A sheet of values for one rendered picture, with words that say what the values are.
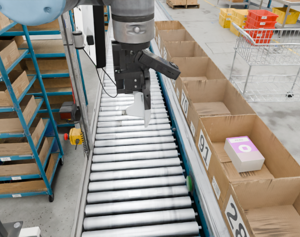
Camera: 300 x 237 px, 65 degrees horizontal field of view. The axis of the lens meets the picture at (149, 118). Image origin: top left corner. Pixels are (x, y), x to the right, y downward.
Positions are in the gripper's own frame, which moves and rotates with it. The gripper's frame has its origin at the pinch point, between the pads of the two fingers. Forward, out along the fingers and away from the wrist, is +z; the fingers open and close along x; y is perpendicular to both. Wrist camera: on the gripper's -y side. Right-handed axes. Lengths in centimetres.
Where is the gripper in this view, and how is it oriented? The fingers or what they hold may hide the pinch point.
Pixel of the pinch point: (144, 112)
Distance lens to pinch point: 63.9
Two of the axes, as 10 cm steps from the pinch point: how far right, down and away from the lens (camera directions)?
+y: -9.8, 1.1, -1.6
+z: 0.0, 8.1, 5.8
